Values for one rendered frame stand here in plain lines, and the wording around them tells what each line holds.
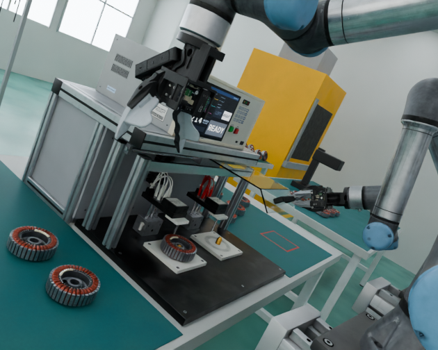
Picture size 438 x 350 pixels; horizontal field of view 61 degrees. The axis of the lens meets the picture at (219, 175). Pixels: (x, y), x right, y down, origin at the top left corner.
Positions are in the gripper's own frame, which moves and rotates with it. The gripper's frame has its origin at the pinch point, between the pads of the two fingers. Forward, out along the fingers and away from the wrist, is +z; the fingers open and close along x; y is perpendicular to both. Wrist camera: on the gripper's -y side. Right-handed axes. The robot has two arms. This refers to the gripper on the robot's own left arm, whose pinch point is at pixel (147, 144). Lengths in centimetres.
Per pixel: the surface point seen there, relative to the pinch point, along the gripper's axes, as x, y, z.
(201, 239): 59, -23, 37
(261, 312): 155, -29, 96
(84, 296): 3.4, -4.4, 37.6
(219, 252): 60, -15, 37
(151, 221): 37, -28, 33
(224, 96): 48, -31, -12
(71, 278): 3.4, -11.1, 37.7
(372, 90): 552, -202, -107
